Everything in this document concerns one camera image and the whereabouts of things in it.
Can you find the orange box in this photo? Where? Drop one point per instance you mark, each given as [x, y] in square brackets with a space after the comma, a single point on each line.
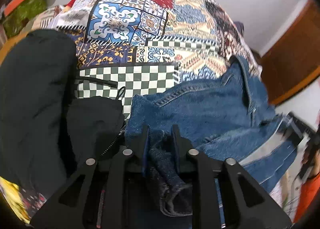
[12, 5]

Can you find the blue denim jacket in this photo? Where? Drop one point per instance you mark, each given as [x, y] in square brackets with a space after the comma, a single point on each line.
[228, 117]

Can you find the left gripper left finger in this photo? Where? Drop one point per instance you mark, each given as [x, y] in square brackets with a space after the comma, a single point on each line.
[96, 195]

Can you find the grey purple backpack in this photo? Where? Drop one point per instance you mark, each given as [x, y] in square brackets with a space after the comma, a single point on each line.
[240, 27]

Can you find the green patterned storage box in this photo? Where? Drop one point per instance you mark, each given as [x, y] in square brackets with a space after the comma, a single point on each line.
[21, 15]

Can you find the yellow garment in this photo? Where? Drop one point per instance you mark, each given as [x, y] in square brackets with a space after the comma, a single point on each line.
[13, 197]

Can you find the patchwork patterned bed quilt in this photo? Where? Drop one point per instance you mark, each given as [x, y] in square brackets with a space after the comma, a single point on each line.
[146, 46]

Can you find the black garment pile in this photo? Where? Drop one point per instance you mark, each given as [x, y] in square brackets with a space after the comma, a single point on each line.
[46, 132]

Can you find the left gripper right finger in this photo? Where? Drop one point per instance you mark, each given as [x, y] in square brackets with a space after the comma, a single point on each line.
[223, 192]

